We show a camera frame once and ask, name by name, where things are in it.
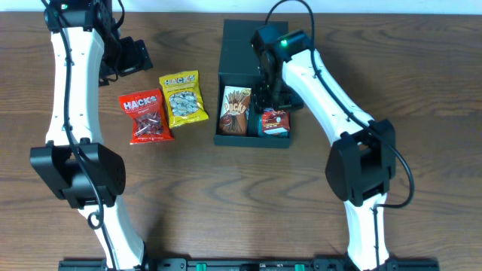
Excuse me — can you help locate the red Hello Panda box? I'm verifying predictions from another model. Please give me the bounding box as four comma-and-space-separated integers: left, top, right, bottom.
261, 108, 291, 138

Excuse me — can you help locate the teal Chunkies cookie box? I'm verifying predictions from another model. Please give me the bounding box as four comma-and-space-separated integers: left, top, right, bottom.
246, 114, 290, 139

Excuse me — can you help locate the brown Pocky box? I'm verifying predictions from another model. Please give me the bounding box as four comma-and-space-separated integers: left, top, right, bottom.
218, 86, 252, 136

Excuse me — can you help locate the yellow Hacks candy bag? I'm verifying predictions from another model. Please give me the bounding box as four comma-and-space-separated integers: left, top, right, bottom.
159, 70, 209, 129

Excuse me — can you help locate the red Hacks candy bag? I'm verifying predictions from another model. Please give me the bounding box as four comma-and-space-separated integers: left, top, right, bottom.
118, 88, 174, 145

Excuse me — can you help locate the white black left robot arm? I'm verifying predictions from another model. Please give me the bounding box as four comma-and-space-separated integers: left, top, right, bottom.
30, 0, 157, 270

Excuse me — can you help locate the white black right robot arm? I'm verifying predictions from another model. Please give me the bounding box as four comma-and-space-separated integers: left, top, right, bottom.
251, 25, 395, 270

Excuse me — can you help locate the dark green open box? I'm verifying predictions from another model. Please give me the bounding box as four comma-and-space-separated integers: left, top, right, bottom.
214, 19, 291, 148

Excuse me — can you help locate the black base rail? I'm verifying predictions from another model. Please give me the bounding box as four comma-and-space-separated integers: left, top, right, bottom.
58, 257, 441, 271

